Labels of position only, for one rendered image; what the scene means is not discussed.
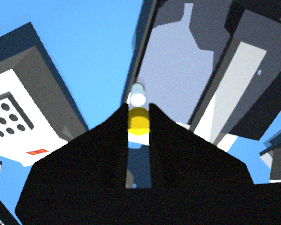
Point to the blue bench mat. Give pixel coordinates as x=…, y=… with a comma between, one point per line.
x=90, y=48

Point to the white tube rack with round holes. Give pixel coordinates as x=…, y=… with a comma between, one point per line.
x=129, y=180

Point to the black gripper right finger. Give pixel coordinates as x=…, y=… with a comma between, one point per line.
x=188, y=160

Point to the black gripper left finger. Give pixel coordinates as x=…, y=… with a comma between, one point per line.
x=90, y=158

